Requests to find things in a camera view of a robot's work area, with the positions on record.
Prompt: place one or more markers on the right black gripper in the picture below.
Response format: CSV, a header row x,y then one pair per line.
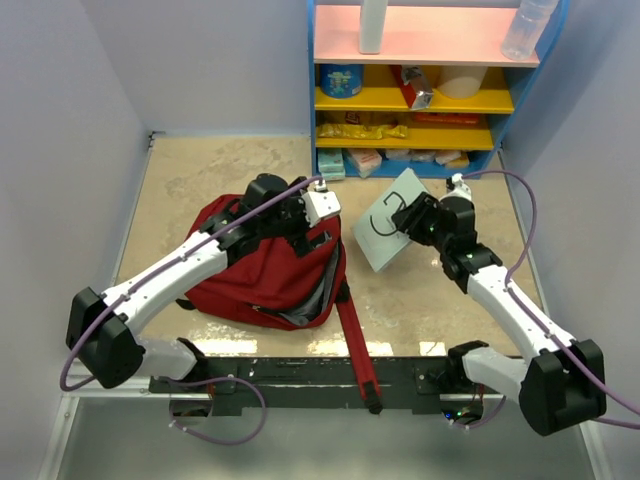
x,y
421,208

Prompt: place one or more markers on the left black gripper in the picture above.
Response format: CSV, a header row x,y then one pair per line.
x,y
300,241

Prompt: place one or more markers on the red student backpack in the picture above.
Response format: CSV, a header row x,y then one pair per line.
x,y
288,278

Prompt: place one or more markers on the silver grey laptop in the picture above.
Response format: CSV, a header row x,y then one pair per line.
x,y
375,233

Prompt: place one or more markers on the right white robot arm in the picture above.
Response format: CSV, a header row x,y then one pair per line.
x,y
555,379

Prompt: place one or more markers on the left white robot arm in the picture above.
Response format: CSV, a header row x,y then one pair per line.
x,y
104,330

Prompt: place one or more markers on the yellow sponge pack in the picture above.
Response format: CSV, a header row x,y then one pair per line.
x,y
461,162

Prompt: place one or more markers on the white orange tissue pack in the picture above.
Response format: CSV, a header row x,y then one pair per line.
x,y
364,160

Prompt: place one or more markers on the red silver snack bag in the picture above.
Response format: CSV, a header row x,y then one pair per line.
x,y
416,88

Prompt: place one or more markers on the teal tissue box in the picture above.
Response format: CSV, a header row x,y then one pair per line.
x,y
330,164

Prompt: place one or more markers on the yellow snack packet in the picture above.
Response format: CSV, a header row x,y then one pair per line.
x,y
362,132

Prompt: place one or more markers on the orange flat box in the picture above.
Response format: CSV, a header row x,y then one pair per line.
x,y
464,119

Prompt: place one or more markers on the blue shelf unit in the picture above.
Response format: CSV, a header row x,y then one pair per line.
x,y
439,96

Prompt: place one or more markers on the white cylindrical container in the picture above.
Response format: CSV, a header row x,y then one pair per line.
x,y
460,82

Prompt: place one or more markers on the blue cartoon tin can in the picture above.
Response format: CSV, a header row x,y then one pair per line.
x,y
341,81

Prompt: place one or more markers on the clear plastic water bottle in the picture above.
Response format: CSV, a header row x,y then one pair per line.
x,y
527,26

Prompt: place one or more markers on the white tall bottle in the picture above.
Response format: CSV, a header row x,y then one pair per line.
x,y
371,25

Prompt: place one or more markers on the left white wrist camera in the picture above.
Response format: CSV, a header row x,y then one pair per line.
x,y
320,206

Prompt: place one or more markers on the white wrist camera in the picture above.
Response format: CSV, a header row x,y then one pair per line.
x,y
457,187
320,206

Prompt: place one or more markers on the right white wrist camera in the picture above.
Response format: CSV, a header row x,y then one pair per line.
x,y
457,187

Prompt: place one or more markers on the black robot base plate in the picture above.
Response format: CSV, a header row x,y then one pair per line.
x,y
422,385

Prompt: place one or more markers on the aluminium frame rail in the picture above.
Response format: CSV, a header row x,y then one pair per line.
x,y
131,433

